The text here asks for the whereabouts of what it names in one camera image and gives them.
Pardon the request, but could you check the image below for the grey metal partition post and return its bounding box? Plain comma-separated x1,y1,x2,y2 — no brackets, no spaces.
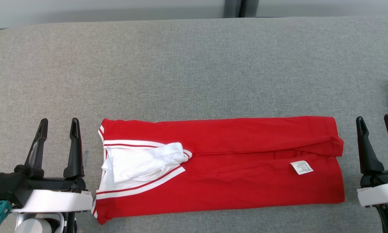
223,0,259,18

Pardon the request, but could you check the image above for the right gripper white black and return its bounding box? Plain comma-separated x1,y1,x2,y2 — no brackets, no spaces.
356,114,388,207

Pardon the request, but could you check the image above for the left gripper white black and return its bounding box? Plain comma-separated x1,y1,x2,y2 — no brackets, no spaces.
11,118,93,213

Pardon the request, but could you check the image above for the red shirt white collar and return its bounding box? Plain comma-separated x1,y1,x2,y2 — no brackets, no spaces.
91,116,345,225

